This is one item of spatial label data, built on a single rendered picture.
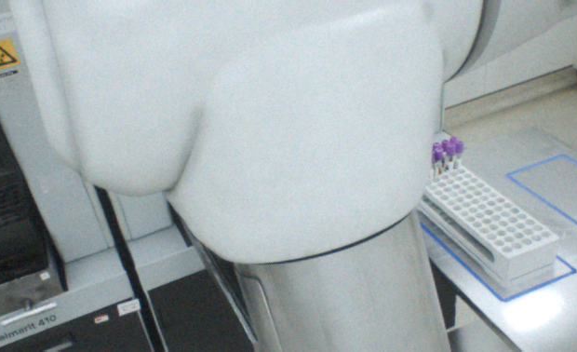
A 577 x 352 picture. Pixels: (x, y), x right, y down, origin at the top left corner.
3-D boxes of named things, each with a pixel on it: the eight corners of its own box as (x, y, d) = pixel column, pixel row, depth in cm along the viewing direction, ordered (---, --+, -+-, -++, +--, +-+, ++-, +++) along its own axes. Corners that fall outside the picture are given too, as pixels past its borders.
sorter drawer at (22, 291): (-17, 166, 169) (-31, 138, 164) (34, 151, 173) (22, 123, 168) (-7, 334, 114) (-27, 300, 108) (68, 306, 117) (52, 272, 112)
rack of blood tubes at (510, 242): (405, 197, 119) (405, 171, 115) (448, 182, 121) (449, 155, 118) (504, 289, 96) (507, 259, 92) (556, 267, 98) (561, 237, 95)
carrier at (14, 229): (40, 236, 123) (29, 213, 119) (41, 242, 121) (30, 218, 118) (-21, 257, 120) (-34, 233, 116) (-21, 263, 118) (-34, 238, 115)
